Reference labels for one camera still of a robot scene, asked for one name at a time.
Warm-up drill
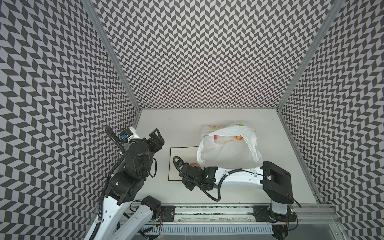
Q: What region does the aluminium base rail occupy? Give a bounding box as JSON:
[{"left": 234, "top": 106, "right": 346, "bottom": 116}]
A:
[{"left": 89, "top": 203, "right": 346, "bottom": 240}]

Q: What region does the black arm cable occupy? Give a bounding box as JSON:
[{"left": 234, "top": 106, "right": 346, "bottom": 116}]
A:
[
  {"left": 88, "top": 125, "right": 158, "bottom": 240},
  {"left": 172, "top": 155, "right": 244, "bottom": 202}
]

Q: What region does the white mat with black border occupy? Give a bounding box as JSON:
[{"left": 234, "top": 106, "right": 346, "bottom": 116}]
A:
[{"left": 168, "top": 146, "right": 198, "bottom": 182}]

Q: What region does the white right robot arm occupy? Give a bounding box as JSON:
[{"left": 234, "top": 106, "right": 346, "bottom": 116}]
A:
[{"left": 173, "top": 157, "right": 299, "bottom": 225}]

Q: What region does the aluminium corner post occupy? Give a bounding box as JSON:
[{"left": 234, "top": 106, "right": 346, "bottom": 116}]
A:
[
  {"left": 82, "top": 0, "right": 141, "bottom": 112},
  {"left": 277, "top": 0, "right": 346, "bottom": 112}
]

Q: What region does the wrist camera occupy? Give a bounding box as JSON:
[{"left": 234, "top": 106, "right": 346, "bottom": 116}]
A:
[
  {"left": 176, "top": 160, "right": 185, "bottom": 170},
  {"left": 120, "top": 127, "right": 136, "bottom": 143}
]

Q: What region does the white plastic bag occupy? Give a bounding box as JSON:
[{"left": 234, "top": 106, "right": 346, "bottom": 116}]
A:
[{"left": 197, "top": 122, "right": 263, "bottom": 169}]

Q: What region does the aluminium left corner post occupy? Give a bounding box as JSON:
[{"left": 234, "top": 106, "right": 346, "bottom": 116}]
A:
[{"left": 82, "top": 0, "right": 141, "bottom": 112}]

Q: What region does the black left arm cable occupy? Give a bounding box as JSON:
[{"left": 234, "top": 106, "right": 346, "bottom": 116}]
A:
[{"left": 88, "top": 125, "right": 158, "bottom": 240}]

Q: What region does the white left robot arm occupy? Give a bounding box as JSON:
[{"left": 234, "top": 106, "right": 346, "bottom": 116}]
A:
[{"left": 85, "top": 126, "right": 165, "bottom": 240}]

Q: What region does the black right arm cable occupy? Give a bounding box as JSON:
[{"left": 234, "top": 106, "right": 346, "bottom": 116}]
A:
[{"left": 172, "top": 155, "right": 244, "bottom": 202}]

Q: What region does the aluminium right corner post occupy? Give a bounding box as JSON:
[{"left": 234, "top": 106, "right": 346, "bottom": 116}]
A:
[{"left": 277, "top": 0, "right": 346, "bottom": 112}]

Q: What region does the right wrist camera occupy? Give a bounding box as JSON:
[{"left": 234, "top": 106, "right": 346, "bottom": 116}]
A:
[{"left": 176, "top": 160, "right": 185, "bottom": 170}]

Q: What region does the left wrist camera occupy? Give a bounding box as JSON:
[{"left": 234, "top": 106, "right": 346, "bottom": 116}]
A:
[{"left": 120, "top": 127, "right": 136, "bottom": 143}]

